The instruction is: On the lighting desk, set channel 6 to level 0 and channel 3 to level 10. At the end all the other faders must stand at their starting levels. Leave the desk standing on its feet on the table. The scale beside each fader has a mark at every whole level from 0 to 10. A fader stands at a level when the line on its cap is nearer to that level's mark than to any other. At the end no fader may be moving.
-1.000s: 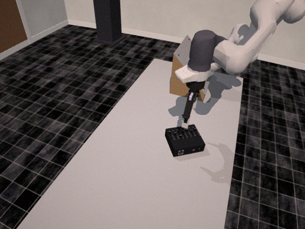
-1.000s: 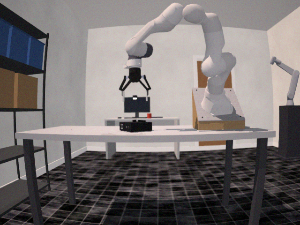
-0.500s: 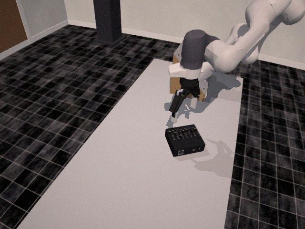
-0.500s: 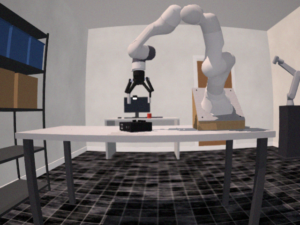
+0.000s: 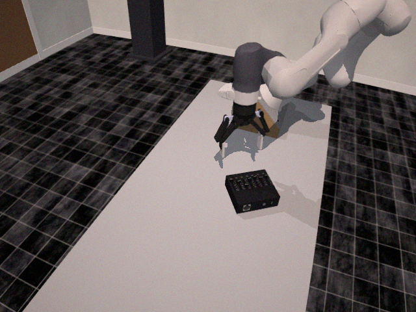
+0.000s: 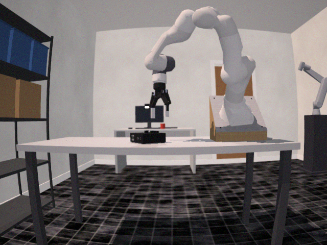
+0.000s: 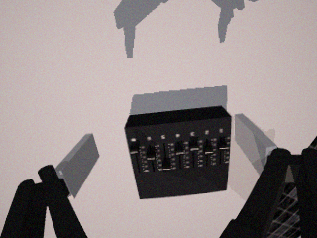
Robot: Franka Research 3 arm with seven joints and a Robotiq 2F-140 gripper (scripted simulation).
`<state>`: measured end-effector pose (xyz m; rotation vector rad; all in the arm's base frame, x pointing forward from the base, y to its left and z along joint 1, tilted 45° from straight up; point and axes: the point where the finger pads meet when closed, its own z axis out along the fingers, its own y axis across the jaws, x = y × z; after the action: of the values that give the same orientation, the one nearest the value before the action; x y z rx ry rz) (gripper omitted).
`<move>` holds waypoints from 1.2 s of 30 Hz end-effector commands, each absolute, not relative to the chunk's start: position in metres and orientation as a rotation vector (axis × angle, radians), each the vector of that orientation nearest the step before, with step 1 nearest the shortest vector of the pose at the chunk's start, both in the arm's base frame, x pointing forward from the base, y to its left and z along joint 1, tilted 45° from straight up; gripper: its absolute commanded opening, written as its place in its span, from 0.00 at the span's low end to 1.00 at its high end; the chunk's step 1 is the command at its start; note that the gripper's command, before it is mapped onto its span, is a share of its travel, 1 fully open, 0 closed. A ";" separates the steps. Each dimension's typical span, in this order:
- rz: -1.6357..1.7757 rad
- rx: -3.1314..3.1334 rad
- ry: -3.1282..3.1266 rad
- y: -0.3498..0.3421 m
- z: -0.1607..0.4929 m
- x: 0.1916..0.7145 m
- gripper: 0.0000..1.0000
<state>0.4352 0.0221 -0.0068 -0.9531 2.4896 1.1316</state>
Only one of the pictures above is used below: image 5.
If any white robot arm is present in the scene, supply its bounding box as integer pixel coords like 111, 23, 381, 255
218, 0, 412, 112

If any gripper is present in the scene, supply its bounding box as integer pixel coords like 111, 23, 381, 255
214, 102, 270, 158

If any black lighting desk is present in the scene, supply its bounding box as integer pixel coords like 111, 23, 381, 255
225, 169, 280, 214

